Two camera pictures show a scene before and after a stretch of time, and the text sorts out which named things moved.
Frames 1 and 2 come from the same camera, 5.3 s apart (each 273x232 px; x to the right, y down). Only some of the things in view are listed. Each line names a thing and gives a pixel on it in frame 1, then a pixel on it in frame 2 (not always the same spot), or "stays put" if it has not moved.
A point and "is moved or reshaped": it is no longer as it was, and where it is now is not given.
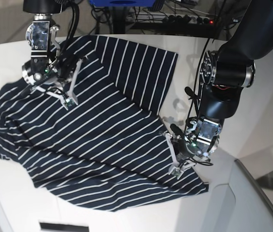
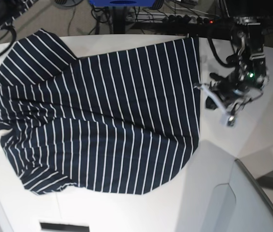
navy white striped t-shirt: (108, 150) is moved or reshaped
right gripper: (182, 157) to (231, 92)
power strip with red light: (179, 18) stays put
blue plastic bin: (123, 3) stays put
